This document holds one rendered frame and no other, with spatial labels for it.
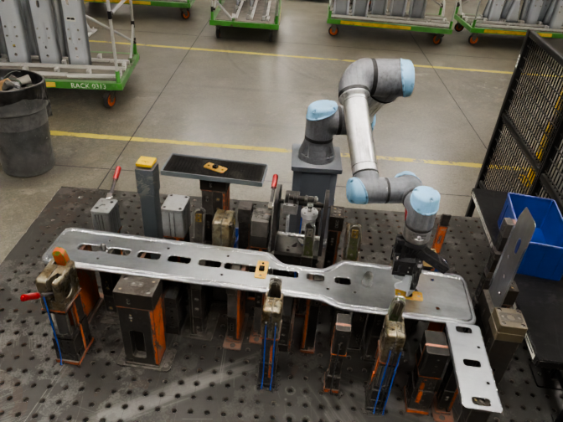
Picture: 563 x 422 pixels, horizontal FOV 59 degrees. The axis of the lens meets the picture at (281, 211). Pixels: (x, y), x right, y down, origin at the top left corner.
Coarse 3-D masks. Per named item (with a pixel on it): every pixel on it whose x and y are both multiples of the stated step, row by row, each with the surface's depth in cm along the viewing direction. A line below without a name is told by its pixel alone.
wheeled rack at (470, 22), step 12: (468, 0) 825; (480, 0) 741; (456, 12) 838; (456, 24) 843; (468, 24) 779; (480, 24) 768; (492, 24) 772; (504, 24) 792; (516, 24) 792; (528, 24) 792; (540, 24) 794; (552, 36) 769
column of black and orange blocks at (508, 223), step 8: (504, 224) 158; (512, 224) 155; (504, 232) 157; (496, 240) 163; (504, 240) 159; (496, 248) 162; (496, 256) 162; (488, 264) 168; (496, 264) 164; (488, 272) 167; (480, 280) 173; (488, 280) 169; (480, 288) 172; (488, 288) 170; (464, 328) 183
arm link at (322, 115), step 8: (312, 104) 194; (320, 104) 193; (328, 104) 193; (336, 104) 192; (312, 112) 190; (320, 112) 189; (328, 112) 189; (336, 112) 192; (312, 120) 191; (320, 120) 190; (328, 120) 191; (336, 120) 191; (312, 128) 193; (320, 128) 192; (328, 128) 192; (336, 128) 193; (312, 136) 195; (320, 136) 194; (328, 136) 195
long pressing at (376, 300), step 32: (96, 256) 160; (128, 256) 161; (160, 256) 162; (192, 256) 163; (224, 256) 164; (256, 256) 165; (256, 288) 153; (288, 288) 153; (320, 288) 154; (352, 288) 155; (384, 288) 156; (448, 288) 158; (448, 320) 147
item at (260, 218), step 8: (256, 208) 175; (264, 208) 176; (256, 216) 171; (264, 216) 171; (256, 224) 169; (264, 224) 169; (256, 232) 171; (264, 232) 171; (256, 240) 173; (264, 240) 173; (256, 248) 175; (264, 248) 175; (248, 296) 190
